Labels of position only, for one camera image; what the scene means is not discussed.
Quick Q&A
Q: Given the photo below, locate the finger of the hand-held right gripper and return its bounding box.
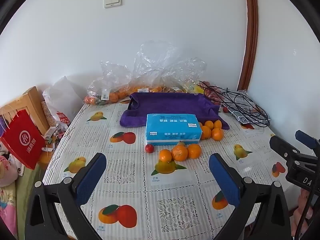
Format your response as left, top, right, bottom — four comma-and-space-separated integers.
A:
269, 135, 320, 165
295, 130, 320, 150

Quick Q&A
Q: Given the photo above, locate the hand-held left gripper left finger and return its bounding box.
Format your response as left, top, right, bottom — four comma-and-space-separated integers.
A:
25, 152, 107, 240

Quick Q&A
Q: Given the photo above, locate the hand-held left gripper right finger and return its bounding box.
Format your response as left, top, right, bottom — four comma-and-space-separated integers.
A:
209, 153, 292, 240

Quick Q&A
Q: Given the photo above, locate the person's right hand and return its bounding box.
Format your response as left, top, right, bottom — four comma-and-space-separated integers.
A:
293, 188, 313, 232

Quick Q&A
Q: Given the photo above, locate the fruit-print tablecloth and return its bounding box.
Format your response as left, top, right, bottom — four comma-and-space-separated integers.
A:
42, 102, 290, 240

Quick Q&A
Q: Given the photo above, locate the small red and white bag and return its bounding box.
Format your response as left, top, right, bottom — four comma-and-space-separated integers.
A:
56, 110, 71, 127

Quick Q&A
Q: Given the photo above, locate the blue tissue pack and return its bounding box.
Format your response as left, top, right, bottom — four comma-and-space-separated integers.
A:
145, 113, 202, 146

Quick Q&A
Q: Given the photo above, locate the red paper bag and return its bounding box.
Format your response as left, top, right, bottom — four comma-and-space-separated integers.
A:
0, 109, 46, 170

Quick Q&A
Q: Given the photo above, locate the pink plush toy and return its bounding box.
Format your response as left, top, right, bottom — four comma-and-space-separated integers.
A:
0, 155, 18, 187

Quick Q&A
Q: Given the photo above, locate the white plastic bag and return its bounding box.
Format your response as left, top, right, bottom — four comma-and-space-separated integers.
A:
42, 76, 85, 130

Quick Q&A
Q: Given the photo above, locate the bag of red fruit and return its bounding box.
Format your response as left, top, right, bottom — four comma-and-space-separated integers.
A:
200, 80, 227, 105

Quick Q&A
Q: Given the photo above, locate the clear bag of tangerines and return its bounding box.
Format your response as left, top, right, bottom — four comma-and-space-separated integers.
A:
84, 60, 133, 106

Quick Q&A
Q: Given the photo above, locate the purple towel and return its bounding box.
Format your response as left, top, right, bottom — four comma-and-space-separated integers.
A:
119, 92, 230, 130

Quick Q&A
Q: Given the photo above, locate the wooden chair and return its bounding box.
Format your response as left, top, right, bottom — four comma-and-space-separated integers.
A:
0, 86, 50, 135

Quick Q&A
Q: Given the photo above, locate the yellow packet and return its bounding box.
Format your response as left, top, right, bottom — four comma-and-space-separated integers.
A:
191, 84, 205, 95

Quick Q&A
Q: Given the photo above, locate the bag of brown fruit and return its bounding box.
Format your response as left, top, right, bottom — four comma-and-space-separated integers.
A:
162, 84, 188, 93

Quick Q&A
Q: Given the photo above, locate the large clear plastic bag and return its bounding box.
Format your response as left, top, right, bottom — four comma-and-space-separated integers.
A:
132, 40, 208, 95

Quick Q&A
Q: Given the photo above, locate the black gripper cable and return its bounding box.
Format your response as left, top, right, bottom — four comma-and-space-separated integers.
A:
294, 187, 317, 240

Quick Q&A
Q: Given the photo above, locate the brown wooden door frame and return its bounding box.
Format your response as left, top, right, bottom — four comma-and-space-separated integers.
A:
237, 0, 258, 93

